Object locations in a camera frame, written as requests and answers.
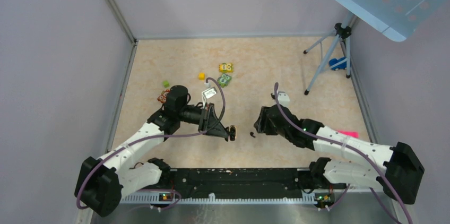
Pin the white cable duct strip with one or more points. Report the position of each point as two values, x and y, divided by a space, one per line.
156 198

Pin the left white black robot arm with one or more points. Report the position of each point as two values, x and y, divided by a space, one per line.
104 181

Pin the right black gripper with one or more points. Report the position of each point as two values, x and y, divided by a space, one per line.
262 124

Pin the small green cube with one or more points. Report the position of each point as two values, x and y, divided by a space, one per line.
166 84

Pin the yellow number block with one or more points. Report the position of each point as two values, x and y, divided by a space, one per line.
226 68

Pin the light blue tripod stand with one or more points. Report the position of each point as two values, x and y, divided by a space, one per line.
341 34

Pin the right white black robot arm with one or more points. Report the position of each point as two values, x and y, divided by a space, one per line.
395 169

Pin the green number block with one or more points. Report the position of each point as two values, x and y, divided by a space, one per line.
224 80

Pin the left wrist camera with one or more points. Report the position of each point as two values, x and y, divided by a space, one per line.
207 94

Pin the small yellow cube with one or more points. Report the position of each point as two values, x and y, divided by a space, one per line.
201 76

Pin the pink marker pen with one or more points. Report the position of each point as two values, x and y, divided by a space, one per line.
350 133

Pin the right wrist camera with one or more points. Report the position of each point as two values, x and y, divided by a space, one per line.
282 98

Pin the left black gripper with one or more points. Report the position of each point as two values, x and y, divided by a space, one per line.
208 112

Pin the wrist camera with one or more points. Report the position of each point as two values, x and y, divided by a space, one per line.
207 94
282 98

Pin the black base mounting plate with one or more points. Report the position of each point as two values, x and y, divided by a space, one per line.
243 183

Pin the red number block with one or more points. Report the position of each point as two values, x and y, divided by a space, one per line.
162 98

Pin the blue toy car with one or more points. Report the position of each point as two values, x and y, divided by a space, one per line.
338 64

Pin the black earbud charging case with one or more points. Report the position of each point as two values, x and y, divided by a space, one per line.
232 133

